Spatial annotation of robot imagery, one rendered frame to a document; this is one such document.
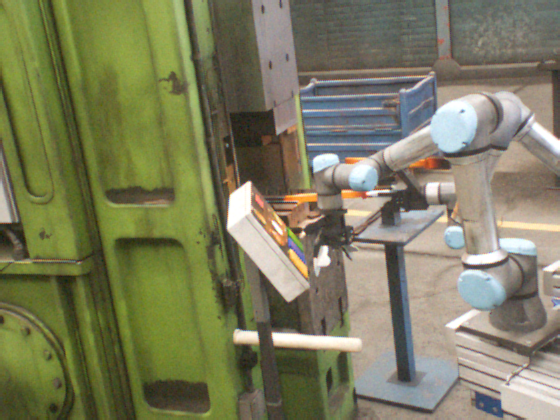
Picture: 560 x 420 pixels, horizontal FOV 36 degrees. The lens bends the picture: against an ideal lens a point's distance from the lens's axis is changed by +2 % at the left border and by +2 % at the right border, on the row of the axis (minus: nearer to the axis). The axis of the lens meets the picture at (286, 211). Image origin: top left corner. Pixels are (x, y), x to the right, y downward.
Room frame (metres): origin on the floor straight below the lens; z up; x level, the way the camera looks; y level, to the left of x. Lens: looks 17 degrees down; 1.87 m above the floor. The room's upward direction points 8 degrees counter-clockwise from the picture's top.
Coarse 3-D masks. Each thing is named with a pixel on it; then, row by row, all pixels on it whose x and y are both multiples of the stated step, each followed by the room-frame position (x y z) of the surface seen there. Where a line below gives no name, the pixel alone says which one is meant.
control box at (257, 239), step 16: (240, 192) 2.45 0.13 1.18; (256, 192) 2.47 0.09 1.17; (240, 208) 2.28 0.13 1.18; (256, 208) 2.29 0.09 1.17; (240, 224) 2.18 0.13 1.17; (256, 224) 2.18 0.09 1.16; (272, 224) 2.33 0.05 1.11; (240, 240) 2.18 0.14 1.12; (256, 240) 2.18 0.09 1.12; (272, 240) 2.18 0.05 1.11; (256, 256) 2.18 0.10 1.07; (272, 256) 2.18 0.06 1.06; (288, 256) 2.21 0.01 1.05; (272, 272) 2.18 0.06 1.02; (288, 272) 2.18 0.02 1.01; (288, 288) 2.18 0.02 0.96; (304, 288) 2.18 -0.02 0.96
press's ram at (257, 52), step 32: (224, 0) 2.80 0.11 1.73; (256, 0) 2.79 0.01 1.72; (288, 0) 3.02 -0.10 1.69; (224, 32) 2.80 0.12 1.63; (256, 32) 2.76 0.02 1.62; (288, 32) 2.99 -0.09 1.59; (224, 64) 2.81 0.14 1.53; (256, 64) 2.76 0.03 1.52; (288, 64) 2.96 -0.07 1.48; (256, 96) 2.77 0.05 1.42; (288, 96) 2.93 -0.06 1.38
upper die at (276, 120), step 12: (276, 108) 2.82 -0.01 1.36; (288, 108) 2.92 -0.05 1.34; (240, 120) 2.85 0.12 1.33; (252, 120) 2.84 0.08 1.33; (264, 120) 2.82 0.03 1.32; (276, 120) 2.81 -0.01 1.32; (288, 120) 2.90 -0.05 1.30; (240, 132) 2.86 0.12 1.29; (252, 132) 2.84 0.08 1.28; (264, 132) 2.82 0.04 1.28; (276, 132) 2.80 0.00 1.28
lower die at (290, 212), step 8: (272, 208) 2.88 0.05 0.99; (280, 208) 2.86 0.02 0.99; (288, 208) 2.85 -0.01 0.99; (296, 208) 2.88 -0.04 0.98; (304, 208) 2.94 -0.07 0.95; (280, 216) 2.81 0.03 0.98; (288, 216) 2.81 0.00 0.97; (296, 216) 2.87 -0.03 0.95; (304, 216) 2.93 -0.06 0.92; (288, 224) 2.80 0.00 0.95; (296, 224) 2.86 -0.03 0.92
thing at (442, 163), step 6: (348, 162) 3.36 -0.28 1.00; (354, 162) 3.34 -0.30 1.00; (420, 162) 3.18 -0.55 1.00; (426, 162) 3.15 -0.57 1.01; (432, 162) 3.16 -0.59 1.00; (438, 162) 3.14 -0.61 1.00; (444, 162) 3.13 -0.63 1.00; (432, 168) 3.15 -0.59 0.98; (438, 168) 3.14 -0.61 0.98; (444, 168) 3.12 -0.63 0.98
